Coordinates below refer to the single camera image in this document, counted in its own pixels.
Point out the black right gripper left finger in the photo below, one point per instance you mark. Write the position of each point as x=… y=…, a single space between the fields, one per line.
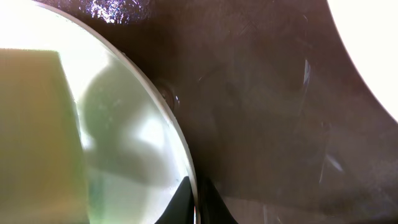
x=180 y=210

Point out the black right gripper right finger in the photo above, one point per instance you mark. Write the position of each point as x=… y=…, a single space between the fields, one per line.
x=212 y=207

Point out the white plate stained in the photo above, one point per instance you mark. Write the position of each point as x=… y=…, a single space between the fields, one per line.
x=135 y=155
x=368 y=31

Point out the green yellow sponge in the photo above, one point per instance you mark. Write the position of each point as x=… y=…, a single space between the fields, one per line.
x=42 y=167

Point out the white plate top stained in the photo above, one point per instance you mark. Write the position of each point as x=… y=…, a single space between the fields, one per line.
x=368 y=31

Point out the dark grey serving tray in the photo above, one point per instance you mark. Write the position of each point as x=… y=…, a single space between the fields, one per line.
x=273 y=110

